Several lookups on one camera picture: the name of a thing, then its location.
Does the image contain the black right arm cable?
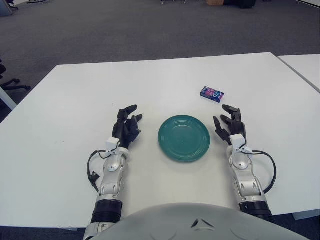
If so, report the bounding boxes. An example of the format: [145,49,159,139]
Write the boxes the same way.
[249,149,278,195]

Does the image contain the purple blue gum pack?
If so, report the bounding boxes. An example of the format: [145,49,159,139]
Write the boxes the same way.
[199,86,225,103]

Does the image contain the black office chair base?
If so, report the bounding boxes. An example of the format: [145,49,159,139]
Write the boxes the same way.
[0,58,32,92]

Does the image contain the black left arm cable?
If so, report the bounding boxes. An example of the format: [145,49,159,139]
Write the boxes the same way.
[87,149,118,193]

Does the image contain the black bulky bag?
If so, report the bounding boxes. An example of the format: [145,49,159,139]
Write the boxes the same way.
[223,0,258,9]

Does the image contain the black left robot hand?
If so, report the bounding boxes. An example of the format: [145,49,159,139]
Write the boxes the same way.
[112,104,144,150]

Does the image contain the white table leg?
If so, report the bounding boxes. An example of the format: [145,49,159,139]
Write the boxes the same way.
[0,84,17,111]

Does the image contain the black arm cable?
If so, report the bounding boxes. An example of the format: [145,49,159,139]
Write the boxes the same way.
[87,149,118,193]
[249,149,278,195]

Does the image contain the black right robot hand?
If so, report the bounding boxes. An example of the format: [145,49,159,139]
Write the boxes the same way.
[212,104,248,146]

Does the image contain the white neighbouring table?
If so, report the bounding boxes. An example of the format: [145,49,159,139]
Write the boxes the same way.
[276,53,320,93]

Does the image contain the green round plate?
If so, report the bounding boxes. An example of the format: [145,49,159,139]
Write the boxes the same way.
[157,114,212,164]

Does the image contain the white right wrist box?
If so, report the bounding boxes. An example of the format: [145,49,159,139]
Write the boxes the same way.
[229,134,252,154]

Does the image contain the black chair casters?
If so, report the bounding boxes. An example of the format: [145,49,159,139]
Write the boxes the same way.
[159,0,191,5]

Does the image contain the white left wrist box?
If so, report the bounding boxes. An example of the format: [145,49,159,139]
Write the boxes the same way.
[105,137,121,152]

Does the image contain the grey robot torso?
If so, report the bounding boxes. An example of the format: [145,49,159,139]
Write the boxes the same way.
[93,202,320,240]

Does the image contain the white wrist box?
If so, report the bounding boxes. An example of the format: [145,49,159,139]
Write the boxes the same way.
[105,137,121,152]
[229,134,252,154]

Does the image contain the grey office furniture piece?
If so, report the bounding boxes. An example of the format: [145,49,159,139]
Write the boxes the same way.
[0,0,20,11]

